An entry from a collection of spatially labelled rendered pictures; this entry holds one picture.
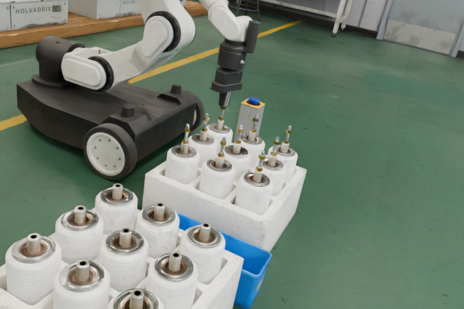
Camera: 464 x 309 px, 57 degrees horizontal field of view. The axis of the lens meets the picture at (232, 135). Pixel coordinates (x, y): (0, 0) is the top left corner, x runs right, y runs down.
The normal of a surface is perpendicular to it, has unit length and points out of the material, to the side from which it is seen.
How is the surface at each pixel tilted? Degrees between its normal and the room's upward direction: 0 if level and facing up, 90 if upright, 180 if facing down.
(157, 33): 90
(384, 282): 0
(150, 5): 90
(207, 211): 90
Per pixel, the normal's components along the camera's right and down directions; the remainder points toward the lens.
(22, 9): 0.91, 0.30
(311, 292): 0.17, -0.90
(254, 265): -0.40, 0.28
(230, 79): 0.74, 0.39
